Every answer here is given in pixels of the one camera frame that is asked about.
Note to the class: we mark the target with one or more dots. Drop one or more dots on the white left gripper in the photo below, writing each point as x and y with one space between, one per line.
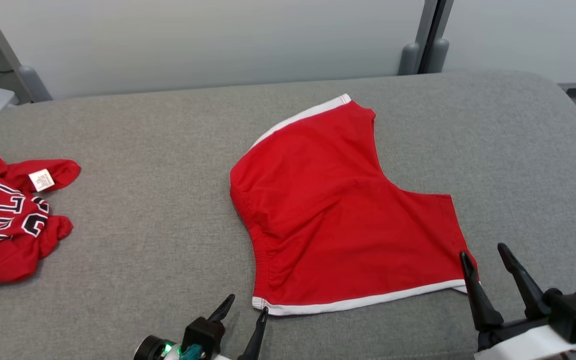
150 349

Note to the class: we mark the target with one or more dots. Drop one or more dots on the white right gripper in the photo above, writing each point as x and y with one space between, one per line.
528 345

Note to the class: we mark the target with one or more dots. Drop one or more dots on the red shorts white stripes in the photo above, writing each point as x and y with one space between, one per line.
338 215

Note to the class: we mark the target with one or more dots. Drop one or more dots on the red Bulls 23 jersey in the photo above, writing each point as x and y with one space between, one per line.
3 250

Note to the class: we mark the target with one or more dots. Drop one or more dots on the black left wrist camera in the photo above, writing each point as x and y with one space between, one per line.
200 332

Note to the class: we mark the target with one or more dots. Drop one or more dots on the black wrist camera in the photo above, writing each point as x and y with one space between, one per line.
200 332
575 312

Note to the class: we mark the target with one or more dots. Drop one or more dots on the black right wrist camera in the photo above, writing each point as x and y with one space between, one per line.
575 312

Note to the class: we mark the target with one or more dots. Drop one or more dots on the grey partition post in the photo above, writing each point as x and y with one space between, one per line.
33 85
409 60
438 55

